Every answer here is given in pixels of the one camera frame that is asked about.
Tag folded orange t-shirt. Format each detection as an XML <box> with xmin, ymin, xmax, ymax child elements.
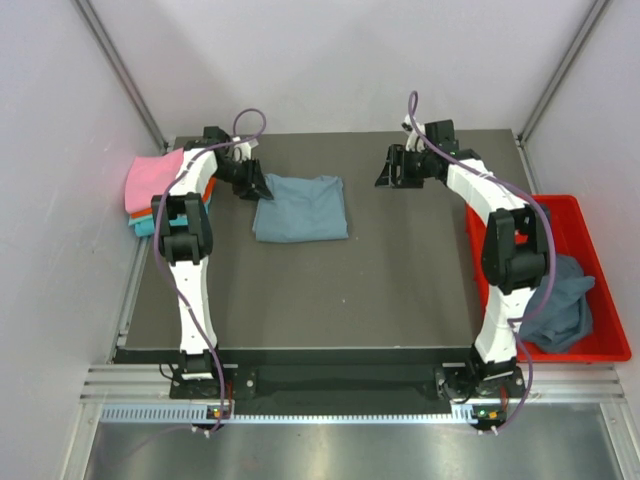
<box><xmin>129</xmin><ymin>178</ymin><xmax>217</xmax><ymax>223</ymax></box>

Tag folded teal t-shirt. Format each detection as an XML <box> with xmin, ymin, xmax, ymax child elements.
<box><xmin>128</xmin><ymin>199</ymin><xmax>210</xmax><ymax>238</ymax></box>

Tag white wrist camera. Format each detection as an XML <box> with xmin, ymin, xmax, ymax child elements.
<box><xmin>401</xmin><ymin>115</ymin><xmax>427</xmax><ymax>152</ymax></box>
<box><xmin>232</xmin><ymin>136</ymin><xmax>259</xmax><ymax>162</ymax></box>

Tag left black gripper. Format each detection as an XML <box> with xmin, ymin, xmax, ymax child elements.
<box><xmin>211</xmin><ymin>155</ymin><xmax>273</xmax><ymax>203</ymax></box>

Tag grey slotted cable duct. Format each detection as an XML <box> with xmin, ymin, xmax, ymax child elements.
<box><xmin>100</xmin><ymin>404</ymin><xmax>499</xmax><ymax>425</ymax></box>

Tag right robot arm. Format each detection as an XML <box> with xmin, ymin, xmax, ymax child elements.
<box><xmin>375</xmin><ymin>119</ymin><xmax>550</xmax><ymax>396</ymax></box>

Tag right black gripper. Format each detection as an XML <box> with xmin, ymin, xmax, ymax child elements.
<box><xmin>374</xmin><ymin>145</ymin><xmax>435</xmax><ymax>190</ymax></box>

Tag aluminium frame rail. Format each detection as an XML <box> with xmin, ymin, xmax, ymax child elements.
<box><xmin>80</xmin><ymin>363</ymin><xmax>625</xmax><ymax>404</ymax></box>

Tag red plastic bin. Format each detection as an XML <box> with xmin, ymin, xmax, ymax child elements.
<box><xmin>463</xmin><ymin>194</ymin><xmax>632</xmax><ymax>364</ymax></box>

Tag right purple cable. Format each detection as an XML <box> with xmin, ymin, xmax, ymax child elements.
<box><xmin>407</xmin><ymin>90</ymin><xmax>557</xmax><ymax>434</ymax></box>

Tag folded pink t-shirt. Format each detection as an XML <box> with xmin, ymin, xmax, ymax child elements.
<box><xmin>124</xmin><ymin>149</ymin><xmax>184</xmax><ymax>214</ymax></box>

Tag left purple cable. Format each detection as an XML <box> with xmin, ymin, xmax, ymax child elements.
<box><xmin>152</xmin><ymin>108</ymin><xmax>269</xmax><ymax>436</ymax></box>

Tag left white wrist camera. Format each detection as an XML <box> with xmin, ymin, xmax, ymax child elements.
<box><xmin>232</xmin><ymin>136</ymin><xmax>259</xmax><ymax>162</ymax></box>

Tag grey-blue polo shirt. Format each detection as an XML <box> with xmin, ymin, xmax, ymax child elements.
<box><xmin>252</xmin><ymin>174</ymin><xmax>349</xmax><ymax>244</ymax></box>

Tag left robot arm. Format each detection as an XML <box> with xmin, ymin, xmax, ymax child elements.
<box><xmin>151</xmin><ymin>127</ymin><xmax>273</xmax><ymax>397</ymax></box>

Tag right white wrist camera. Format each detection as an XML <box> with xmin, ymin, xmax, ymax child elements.
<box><xmin>401</xmin><ymin>115</ymin><xmax>427</xmax><ymax>152</ymax></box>

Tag grey-blue shirt in bin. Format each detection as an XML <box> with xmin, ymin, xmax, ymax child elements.
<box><xmin>519</xmin><ymin>255</ymin><xmax>596</xmax><ymax>354</ymax></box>

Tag purple cable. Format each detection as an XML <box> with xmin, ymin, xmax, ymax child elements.
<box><xmin>152</xmin><ymin>108</ymin><xmax>269</xmax><ymax>436</ymax></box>
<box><xmin>407</xmin><ymin>90</ymin><xmax>557</xmax><ymax>434</ymax></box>

